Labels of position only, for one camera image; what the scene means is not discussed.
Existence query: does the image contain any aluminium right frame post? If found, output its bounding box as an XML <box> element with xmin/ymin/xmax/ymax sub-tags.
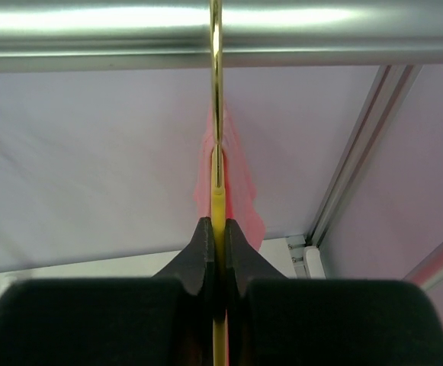
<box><xmin>285</xmin><ymin>64</ymin><xmax>424</xmax><ymax>279</ymax></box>

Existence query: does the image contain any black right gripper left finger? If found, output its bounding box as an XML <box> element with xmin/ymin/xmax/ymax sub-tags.
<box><xmin>0</xmin><ymin>217</ymin><xmax>215</xmax><ymax>365</ymax></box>

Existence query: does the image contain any pink t shirt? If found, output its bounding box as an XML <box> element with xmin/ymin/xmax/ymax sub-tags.
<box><xmin>194</xmin><ymin>110</ymin><xmax>265</xmax><ymax>251</ymax></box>

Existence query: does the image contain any yellow hanger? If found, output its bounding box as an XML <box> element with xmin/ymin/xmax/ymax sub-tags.
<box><xmin>210</xmin><ymin>1</ymin><xmax>228</xmax><ymax>365</ymax></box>

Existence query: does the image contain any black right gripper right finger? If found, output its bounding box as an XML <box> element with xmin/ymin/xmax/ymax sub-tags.
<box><xmin>225</xmin><ymin>220</ymin><xmax>443</xmax><ymax>365</ymax></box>

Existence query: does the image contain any metal clothes rack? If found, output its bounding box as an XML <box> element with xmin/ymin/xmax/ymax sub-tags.
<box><xmin>0</xmin><ymin>1</ymin><xmax>443</xmax><ymax>292</ymax></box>

